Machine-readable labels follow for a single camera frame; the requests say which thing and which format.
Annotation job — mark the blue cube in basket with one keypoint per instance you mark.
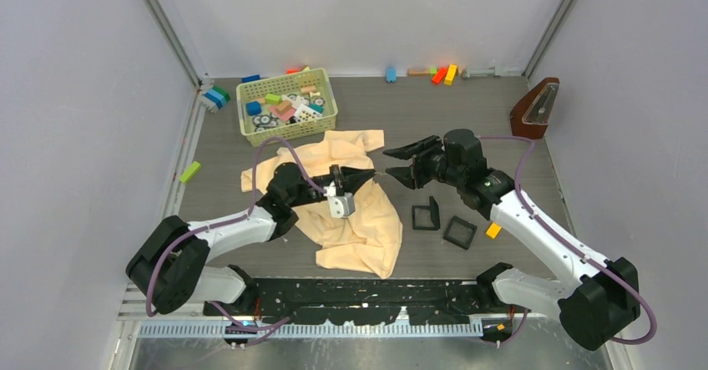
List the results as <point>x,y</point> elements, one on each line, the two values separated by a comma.
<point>253,108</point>

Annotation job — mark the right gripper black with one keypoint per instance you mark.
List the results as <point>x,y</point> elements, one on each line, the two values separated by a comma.
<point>414,177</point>

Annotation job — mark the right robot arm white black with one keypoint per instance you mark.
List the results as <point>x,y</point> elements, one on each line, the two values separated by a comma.
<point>592,297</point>

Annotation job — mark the black square box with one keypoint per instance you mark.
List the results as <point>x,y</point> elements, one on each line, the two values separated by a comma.
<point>426,217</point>
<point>460,232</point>

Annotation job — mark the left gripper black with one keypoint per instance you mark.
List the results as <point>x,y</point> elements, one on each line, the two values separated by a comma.
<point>349,178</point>

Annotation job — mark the peach cloth garment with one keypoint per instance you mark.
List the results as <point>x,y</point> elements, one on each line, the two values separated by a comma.
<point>370,239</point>

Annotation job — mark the light blue block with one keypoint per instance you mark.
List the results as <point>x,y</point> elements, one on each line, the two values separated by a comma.
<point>390,75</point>

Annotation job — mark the brown wooden metronome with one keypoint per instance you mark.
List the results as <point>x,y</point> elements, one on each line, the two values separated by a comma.
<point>529,118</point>

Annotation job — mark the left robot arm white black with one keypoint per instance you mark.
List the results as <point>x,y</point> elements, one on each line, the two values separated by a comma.
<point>171,267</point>

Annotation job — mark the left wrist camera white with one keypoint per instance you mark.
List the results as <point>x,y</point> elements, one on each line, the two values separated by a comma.
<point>341,204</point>

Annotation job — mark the yellow block by wall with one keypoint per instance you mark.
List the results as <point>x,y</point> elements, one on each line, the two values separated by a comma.
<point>450,75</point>

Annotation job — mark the blue green stacked blocks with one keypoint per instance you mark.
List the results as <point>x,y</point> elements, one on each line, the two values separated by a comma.
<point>215,99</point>

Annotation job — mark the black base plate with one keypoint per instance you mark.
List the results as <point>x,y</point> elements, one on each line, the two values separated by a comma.
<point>367,301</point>

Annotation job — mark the lime green block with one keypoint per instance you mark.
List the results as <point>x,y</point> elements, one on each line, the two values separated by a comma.
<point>189,173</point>

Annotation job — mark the yellow block on table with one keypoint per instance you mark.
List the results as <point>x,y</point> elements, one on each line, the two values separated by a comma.
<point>493,231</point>

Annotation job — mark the tan wooden block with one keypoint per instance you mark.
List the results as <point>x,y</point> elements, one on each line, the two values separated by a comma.
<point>419,72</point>

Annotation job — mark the green plastic basket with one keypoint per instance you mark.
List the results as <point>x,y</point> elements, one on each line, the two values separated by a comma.
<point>309,92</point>

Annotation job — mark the orange red block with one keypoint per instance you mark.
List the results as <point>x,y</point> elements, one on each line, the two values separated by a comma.
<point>440,75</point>

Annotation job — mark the pink block in basket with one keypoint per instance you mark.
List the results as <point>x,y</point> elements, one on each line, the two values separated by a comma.
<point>284,115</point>

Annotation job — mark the blue block behind basket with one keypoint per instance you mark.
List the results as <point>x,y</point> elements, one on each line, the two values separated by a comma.
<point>251,78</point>

